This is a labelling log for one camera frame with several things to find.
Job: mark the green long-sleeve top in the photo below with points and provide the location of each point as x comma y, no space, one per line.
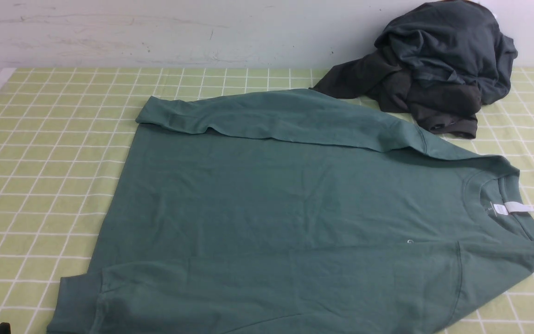
291,212

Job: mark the dark brown crumpled garment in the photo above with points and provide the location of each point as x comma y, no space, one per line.
441,108

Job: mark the white neck label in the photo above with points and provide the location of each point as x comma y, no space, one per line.
511,207

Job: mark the dark teal crumpled garment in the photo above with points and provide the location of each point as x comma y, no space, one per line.
453,42

